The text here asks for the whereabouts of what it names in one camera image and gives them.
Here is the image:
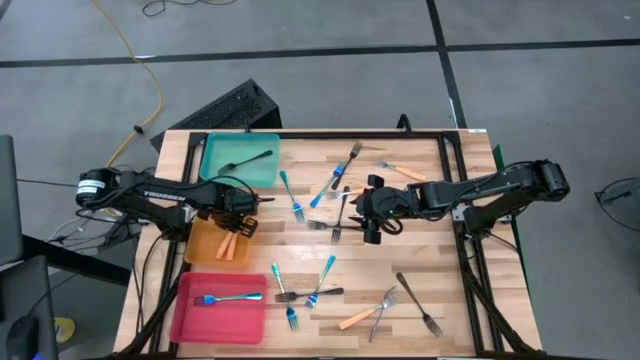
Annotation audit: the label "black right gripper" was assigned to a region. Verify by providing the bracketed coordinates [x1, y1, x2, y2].
[348, 174, 416, 246]

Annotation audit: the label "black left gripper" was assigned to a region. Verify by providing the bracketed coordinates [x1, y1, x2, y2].
[212, 187, 275, 240]

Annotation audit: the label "black metal fork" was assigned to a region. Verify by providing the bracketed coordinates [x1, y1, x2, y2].
[273, 286, 346, 304]
[330, 143, 363, 193]
[395, 271, 445, 338]

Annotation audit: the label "iridescent purple fork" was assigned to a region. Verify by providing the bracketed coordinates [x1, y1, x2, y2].
[368, 287, 399, 344]

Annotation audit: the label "orange plastic bin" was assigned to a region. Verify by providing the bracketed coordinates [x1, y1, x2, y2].
[183, 186, 255, 267]

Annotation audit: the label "scattered forks on table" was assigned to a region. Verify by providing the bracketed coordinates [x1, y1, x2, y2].
[114, 128, 546, 360]

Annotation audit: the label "teal plastic bin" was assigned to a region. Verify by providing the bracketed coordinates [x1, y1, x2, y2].
[198, 132, 280, 189]

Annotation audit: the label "red plastic bin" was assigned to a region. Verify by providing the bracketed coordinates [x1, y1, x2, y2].
[168, 272, 268, 347]

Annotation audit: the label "green board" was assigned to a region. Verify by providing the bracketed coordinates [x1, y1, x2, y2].
[492, 143, 525, 264]

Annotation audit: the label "black floor beam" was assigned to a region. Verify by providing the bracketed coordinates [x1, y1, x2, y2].
[19, 233, 132, 287]

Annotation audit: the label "grey monitor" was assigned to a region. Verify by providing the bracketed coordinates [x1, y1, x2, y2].
[0, 134, 25, 267]

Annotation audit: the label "black computer mouse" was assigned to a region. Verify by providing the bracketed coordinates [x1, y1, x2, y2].
[5, 314, 42, 360]

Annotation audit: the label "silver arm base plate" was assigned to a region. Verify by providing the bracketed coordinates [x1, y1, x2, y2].
[451, 203, 512, 225]

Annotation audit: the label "yellow floor cable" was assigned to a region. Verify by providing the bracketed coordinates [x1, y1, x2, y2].
[92, 0, 165, 169]

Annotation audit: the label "black floor cable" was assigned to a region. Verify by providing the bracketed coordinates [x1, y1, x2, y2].
[142, 0, 236, 18]

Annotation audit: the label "black cable loop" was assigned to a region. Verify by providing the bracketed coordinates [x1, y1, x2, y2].
[593, 176, 640, 240]

